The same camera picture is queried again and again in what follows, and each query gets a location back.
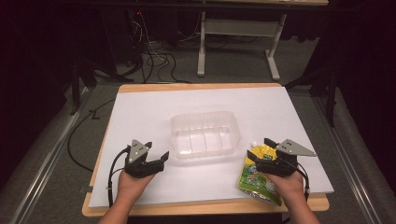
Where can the person's right hand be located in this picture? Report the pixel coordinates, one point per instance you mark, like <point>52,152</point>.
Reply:
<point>291,185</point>

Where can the clear plastic container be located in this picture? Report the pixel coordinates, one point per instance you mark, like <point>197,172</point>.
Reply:
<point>205,137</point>

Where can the yellow green spouted pouch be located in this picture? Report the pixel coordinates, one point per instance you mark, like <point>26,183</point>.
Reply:
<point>255,183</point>

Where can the person's left hand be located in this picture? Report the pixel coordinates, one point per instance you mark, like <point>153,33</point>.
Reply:
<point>132,185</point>

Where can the white board sheet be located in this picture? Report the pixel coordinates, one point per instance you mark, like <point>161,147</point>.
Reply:
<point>193,183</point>

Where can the dark metal stand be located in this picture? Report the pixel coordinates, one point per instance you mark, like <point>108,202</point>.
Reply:
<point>77,81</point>
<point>330,93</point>

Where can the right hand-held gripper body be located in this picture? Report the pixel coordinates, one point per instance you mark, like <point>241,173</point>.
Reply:
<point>280,166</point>

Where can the white metal desk frame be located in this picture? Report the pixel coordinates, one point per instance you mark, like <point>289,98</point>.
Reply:
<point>239,28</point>

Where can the wooden table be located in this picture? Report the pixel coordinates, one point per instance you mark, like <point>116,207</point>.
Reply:
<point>199,211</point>

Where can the metal floor rail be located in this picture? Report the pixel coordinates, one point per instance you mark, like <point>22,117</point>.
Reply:
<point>46,161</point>
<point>345,161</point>

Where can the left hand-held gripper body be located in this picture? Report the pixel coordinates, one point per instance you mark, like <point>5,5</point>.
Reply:
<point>141,168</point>

